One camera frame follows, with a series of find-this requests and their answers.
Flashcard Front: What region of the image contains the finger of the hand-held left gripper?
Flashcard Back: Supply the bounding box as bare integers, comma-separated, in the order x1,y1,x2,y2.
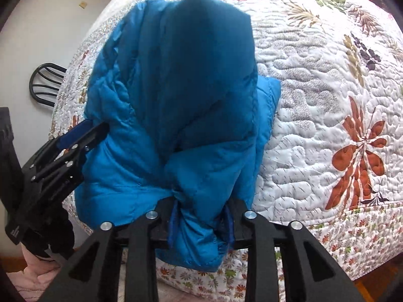
30,122,110,202
21,122,92,172

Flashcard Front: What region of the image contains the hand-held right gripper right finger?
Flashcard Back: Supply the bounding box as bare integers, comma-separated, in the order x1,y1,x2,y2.
225,198,366,302

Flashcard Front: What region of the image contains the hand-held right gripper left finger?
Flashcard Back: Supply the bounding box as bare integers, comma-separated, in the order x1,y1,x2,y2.
39,199,177,302

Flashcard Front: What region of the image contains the blue puffer jacket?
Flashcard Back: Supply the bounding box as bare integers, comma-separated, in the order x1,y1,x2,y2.
76,0,282,273

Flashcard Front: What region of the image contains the person's left hand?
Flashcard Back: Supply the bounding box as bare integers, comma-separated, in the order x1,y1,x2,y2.
25,192,76,259

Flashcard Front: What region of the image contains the black metal chair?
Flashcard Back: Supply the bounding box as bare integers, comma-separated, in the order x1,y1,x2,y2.
29,63,68,108

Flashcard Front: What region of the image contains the pink clothing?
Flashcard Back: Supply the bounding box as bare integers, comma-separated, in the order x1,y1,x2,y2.
9,245,65,302

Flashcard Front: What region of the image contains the floral quilted bedspread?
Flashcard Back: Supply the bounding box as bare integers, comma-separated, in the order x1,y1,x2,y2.
47,0,403,294

